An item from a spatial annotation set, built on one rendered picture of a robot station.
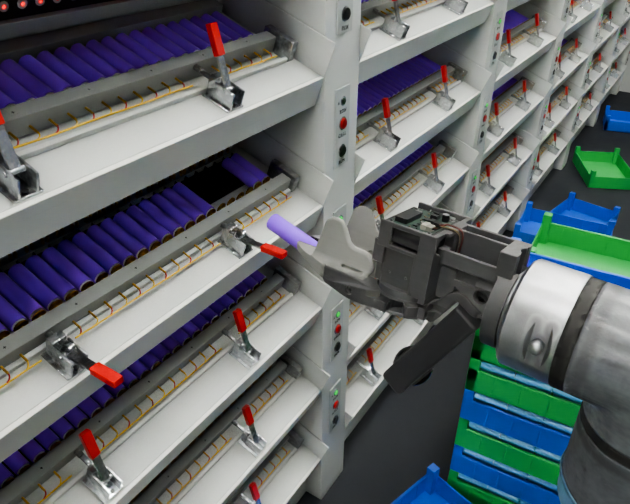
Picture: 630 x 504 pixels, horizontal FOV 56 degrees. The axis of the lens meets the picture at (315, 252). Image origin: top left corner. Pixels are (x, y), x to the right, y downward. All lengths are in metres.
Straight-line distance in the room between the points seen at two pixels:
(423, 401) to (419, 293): 1.13
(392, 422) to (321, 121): 0.91
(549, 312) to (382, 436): 1.10
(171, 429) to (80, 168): 0.39
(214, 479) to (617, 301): 0.72
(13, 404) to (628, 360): 0.52
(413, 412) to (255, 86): 1.05
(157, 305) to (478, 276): 0.38
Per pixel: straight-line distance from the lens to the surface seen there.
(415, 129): 1.21
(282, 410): 1.10
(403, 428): 1.54
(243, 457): 1.04
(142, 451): 0.82
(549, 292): 0.46
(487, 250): 0.50
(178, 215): 0.79
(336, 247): 0.54
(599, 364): 0.45
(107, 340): 0.67
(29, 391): 0.64
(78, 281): 0.70
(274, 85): 0.78
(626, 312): 0.46
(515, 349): 0.47
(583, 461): 0.53
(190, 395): 0.86
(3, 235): 0.54
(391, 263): 0.51
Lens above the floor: 1.15
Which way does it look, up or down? 32 degrees down
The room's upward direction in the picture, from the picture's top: straight up
